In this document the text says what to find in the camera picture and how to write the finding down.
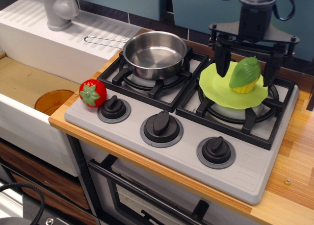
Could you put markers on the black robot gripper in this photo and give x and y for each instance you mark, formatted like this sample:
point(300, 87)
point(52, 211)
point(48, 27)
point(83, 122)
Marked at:
point(253, 26)

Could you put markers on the green yellow toy corncob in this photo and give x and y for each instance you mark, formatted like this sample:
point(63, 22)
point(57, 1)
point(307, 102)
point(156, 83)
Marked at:
point(245, 75)

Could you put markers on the red toy strawberry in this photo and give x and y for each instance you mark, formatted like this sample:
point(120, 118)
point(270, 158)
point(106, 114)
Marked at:
point(93, 93)

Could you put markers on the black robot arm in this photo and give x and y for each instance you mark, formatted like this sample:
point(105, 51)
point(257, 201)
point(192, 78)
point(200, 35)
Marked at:
point(259, 47)

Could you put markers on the light green plastic plate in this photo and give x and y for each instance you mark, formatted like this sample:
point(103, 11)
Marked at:
point(216, 88)

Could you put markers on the stainless steel pot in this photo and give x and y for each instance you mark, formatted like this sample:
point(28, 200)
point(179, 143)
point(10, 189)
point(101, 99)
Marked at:
point(153, 55)

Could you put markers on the black right stove knob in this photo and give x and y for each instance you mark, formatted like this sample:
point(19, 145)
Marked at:
point(216, 153)

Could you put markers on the black stove knob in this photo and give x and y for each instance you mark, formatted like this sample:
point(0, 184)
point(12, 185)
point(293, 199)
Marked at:
point(216, 153)
point(161, 130)
point(114, 110)

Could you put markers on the grey toy stove top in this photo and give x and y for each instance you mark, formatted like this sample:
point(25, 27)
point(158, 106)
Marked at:
point(196, 126)

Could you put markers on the black middle stove knob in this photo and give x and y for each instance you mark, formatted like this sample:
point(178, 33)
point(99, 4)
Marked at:
point(161, 130)

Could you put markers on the black left stove knob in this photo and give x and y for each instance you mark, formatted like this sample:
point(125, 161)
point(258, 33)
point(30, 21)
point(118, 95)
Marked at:
point(114, 110)

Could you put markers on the black right burner grate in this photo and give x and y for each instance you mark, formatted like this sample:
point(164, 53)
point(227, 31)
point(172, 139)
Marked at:
point(258, 125)

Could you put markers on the black burner grate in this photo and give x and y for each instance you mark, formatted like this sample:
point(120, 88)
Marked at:
point(258, 125)
point(164, 94)

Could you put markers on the black left burner grate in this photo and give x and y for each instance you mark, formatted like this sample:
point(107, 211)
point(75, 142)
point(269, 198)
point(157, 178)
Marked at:
point(164, 94)

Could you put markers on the oven door with window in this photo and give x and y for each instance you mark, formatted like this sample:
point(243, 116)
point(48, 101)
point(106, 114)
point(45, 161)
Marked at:
point(136, 211)

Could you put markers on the grey toy faucet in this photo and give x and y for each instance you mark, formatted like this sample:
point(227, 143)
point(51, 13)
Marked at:
point(60, 13)

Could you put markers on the orange plastic cup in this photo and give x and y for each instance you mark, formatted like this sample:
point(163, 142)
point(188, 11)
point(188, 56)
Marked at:
point(51, 101)

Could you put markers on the white toy sink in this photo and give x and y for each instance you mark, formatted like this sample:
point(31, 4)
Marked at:
point(35, 60)

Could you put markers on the wooden drawer front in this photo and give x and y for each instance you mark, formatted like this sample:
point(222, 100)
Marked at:
point(63, 193)

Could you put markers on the black oven door handle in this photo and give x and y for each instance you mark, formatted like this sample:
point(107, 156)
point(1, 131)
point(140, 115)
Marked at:
point(105, 169)

